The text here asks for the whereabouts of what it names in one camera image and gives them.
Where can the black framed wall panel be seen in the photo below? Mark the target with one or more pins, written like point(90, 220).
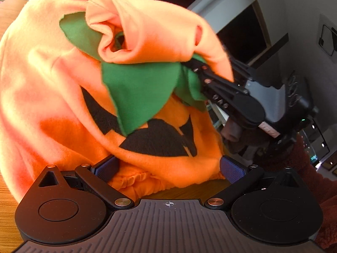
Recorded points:
point(328, 40)

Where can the person's right forearm, brown sleeve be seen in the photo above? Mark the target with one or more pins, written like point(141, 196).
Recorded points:
point(310, 189)

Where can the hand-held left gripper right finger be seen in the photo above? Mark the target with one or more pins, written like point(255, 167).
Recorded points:
point(232, 170)

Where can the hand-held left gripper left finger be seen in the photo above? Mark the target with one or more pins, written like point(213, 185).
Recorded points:
point(106, 169)

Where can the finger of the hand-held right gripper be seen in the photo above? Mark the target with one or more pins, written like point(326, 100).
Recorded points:
point(218, 91)
point(246, 71)

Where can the dark framed window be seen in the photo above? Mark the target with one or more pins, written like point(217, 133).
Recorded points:
point(242, 34)

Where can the orange pumpkin costume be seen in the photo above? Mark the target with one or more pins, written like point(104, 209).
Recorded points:
point(65, 89)

